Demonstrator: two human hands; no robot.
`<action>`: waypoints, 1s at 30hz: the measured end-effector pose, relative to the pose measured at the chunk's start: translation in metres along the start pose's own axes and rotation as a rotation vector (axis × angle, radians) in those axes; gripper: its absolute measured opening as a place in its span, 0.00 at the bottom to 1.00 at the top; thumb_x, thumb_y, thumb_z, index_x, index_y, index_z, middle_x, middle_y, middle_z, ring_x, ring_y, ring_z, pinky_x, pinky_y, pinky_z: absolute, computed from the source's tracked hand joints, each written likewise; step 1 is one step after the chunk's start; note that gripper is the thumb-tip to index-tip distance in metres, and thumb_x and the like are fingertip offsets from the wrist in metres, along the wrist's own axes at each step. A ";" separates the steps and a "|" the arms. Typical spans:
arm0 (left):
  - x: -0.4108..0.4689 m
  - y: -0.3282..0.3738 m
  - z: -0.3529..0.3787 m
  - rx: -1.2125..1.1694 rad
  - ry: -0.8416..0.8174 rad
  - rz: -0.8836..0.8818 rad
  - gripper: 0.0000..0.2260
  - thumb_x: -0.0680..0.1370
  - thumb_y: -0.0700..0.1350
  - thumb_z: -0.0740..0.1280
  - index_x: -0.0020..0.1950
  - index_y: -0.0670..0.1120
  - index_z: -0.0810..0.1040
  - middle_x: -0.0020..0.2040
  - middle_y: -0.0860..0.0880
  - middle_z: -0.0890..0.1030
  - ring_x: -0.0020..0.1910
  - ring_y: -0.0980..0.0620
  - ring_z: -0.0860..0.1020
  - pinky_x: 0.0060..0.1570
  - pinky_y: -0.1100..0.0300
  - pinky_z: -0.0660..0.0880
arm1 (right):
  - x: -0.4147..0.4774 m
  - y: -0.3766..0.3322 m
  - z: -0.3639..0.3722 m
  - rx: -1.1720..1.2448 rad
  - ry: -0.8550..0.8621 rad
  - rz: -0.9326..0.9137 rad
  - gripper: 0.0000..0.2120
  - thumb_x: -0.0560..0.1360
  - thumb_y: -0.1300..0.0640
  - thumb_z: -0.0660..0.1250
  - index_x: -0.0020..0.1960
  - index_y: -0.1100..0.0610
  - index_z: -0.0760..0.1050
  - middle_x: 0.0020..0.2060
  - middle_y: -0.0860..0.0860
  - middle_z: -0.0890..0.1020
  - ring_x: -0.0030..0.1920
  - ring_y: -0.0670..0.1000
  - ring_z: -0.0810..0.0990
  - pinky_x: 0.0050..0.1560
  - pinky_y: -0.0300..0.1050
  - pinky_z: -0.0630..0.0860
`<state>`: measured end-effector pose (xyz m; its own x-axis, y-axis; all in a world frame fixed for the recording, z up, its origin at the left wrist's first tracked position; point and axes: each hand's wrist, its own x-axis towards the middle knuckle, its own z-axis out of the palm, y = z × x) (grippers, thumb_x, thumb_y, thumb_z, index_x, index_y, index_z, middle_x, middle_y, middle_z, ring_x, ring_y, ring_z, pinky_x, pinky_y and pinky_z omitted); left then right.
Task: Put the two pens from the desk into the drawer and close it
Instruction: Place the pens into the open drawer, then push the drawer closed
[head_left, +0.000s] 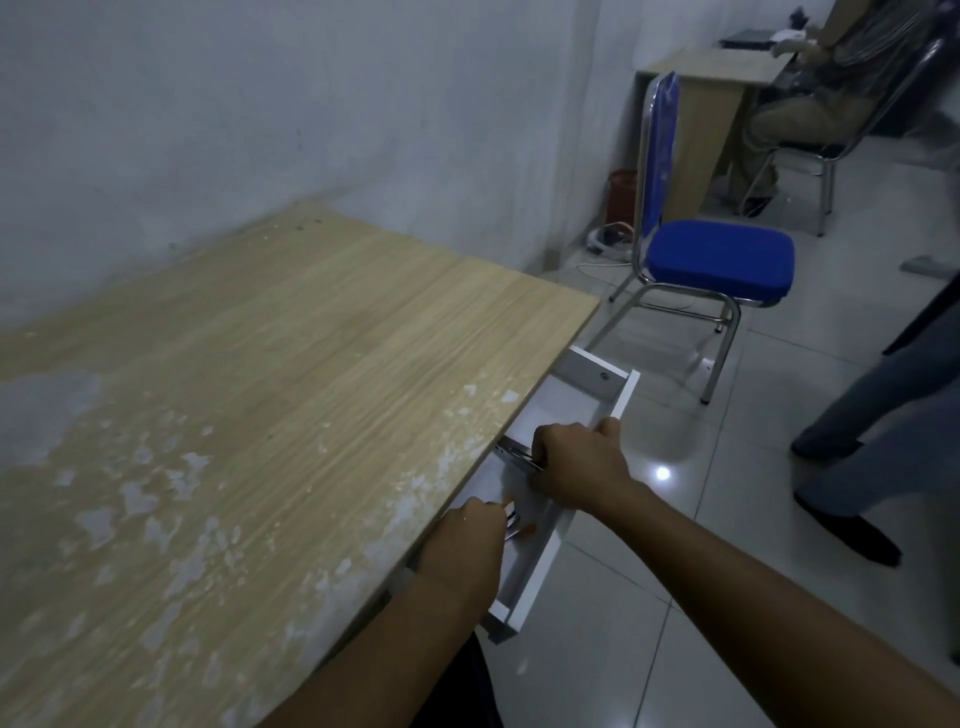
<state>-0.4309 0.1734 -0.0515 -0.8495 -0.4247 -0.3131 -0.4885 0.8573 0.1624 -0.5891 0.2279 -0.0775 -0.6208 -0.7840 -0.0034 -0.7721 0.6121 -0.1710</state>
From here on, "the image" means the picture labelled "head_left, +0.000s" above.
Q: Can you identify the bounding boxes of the person's dark trousers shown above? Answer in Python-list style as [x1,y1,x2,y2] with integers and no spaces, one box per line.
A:
[408,636,505,728]

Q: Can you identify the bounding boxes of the grey flat floor object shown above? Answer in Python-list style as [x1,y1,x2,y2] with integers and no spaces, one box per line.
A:
[899,255,960,280]

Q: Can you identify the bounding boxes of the white desk drawer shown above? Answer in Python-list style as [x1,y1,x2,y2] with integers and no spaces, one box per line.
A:
[480,345,642,646]

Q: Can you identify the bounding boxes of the silver metal tool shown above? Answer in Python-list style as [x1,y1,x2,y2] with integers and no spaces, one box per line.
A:
[495,441,544,472]

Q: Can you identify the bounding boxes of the person's right hand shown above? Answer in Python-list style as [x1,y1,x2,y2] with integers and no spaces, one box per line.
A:
[528,416,637,516]

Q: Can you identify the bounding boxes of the blue padded chrome chair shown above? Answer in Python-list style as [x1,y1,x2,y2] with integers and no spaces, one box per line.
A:
[588,71,796,406]

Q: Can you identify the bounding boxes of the light wooden desk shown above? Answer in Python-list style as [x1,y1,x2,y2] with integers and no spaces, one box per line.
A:
[636,46,796,226]

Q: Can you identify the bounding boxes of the chrome frame chair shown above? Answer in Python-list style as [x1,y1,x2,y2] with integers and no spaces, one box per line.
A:
[750,36,948,238]

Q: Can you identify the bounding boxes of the red plastic bucket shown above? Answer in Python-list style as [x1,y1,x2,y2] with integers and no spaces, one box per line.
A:
[606,168,639,226]

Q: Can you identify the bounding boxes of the person's left hand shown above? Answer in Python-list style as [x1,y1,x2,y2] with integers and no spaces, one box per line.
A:
[417,498,513,606]

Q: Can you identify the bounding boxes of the person's left forearm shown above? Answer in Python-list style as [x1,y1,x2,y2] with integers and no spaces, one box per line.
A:
[255,561,502,728]

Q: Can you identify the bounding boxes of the white power strip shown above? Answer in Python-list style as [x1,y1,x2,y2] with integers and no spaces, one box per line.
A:
[586,222,636,264]

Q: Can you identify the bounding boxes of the person's right forearm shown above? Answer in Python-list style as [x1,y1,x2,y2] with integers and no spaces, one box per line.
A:
[579,480,960,728]

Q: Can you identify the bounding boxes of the orange-handled metal pliers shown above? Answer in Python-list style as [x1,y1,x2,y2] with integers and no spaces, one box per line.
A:
[502,501,538,543]

